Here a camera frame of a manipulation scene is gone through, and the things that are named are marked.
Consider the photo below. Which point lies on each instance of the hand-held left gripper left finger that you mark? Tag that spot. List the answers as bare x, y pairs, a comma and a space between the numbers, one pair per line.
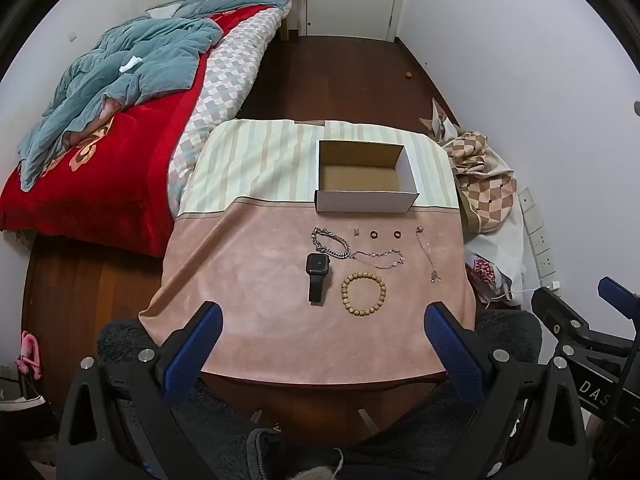
197, 350

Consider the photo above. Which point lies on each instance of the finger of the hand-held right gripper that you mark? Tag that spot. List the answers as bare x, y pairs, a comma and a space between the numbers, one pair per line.
560, 315
617, 292

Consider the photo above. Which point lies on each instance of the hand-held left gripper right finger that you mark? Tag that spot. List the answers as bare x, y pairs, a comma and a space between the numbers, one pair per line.
450, 355

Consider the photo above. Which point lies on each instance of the black smartwatch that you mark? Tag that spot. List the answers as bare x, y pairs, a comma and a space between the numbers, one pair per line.
316, 263

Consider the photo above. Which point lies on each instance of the white cardboard box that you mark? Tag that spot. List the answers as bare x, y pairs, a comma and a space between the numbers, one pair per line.
365, 202

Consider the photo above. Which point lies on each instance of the white power strip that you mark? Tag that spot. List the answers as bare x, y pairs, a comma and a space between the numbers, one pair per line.
537, 240

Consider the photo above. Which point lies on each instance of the red patterned bag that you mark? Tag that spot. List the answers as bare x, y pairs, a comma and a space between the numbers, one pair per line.
482, 269

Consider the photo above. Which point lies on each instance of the pink striped tablecloth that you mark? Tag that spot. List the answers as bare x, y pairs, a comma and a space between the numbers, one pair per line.
250, 270

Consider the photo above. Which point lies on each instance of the white bag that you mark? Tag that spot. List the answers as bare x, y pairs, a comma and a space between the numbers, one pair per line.
500, 240

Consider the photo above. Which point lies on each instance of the wooden table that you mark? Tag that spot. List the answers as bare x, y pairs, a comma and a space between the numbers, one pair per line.
310, 405

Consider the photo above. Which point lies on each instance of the dark fleece jacket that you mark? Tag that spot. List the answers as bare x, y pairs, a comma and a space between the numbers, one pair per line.
300, 455

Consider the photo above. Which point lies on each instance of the brown checkered cloth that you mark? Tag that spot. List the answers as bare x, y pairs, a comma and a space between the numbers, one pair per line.
480, 185

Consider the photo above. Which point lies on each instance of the pink slippers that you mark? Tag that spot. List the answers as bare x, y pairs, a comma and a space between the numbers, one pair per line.
27, 355

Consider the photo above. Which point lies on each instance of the black white shoe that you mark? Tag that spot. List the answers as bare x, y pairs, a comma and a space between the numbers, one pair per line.
22, 395

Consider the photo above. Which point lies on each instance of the bed with red blanket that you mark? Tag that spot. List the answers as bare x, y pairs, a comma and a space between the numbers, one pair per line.
125, 170

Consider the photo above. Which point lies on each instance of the crumpled paper bag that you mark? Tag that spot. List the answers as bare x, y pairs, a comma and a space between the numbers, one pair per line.
437, 125

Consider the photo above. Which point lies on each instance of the checkered bedsheet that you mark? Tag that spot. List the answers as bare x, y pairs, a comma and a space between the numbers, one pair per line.
225, 80

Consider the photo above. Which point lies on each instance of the white tissue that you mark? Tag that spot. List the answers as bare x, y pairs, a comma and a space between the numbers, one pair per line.
130, 64

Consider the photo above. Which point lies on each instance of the teal quilt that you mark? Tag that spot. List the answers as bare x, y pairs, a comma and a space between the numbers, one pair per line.
150, 45

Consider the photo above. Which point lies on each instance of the white door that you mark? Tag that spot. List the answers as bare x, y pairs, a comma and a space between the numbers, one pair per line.
350, 0

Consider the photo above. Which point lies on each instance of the wooden bed frame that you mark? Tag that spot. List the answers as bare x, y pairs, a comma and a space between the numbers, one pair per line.
285, 30

